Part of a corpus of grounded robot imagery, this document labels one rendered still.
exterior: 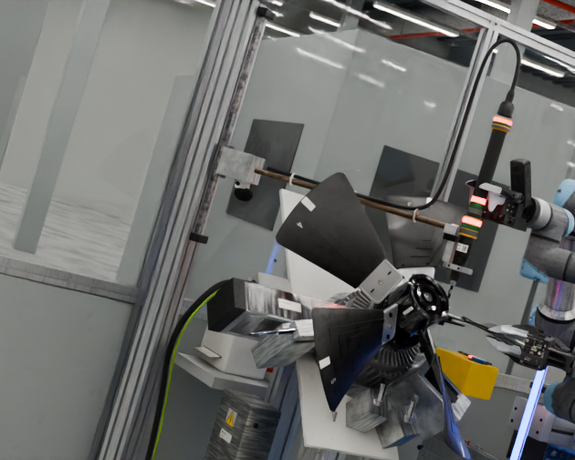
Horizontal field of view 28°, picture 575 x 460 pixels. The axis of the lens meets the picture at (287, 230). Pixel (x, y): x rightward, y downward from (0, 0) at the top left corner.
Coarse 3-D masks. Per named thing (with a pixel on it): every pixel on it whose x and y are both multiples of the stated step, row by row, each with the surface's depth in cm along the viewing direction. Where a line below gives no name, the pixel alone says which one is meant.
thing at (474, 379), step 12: (444, 360) 309; (456, 360) 305; (468, 360) 303; (444, 372) 308; (456, 372) 304; (468, 372) 300; (480, 372) 302; (492, 372) 304; (456, 384) 303; (468, 384) 301; (480, 384) 303; (492, 384) 304; (480, 396) 303
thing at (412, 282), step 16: (400, 288) 256; (416, 288) 255; (432, 288) 258; (384, 304) 262; (400, 304) 255; (416, 304) 252; (432, 304) 257; (448, 304) 258; (400, 320) 256; (416, 320) 254; (432, 320) 253; (400, 336) 260; (416, 336) 263
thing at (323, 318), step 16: (320, 320) 235; (336, 320) 238; (352, 320) 241; (368, 320) 245; (320, 336) 234; (336, 336) 238; (352, 336) 241; (368, 336) 246; (320, 352) 234; (336, 352) 238; (352, 352) 242; (368, 352) 248; (336, 368) 238; (352, 368) 244; (336, 384) 239; (336, 400) 239
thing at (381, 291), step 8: (384, 264) 259; (376, 272) 259; (384, 272) 259; (392, 272) 259; (368, 280) 259; (376, 280) 259; (384, 280) 259; (392, 280) 260; (400, 280) 259; (360, 288) 259; (368, 288) 260; (376, 288) 260; (384, 288) 260; (392, 288) 260; (368, 296) 260; (376, 296) 260; (384, 296) 260
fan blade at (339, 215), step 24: (312, 192) 258; (336, 192) 259; (288, 216) 255; (312, 216) 257; (336, 216) 258; (360, 216) 259; (288, 240) 255; (312, 240) 256; (336, 240) 257; (360, 240) 258; (336, 264) 258; (360, 264) 258
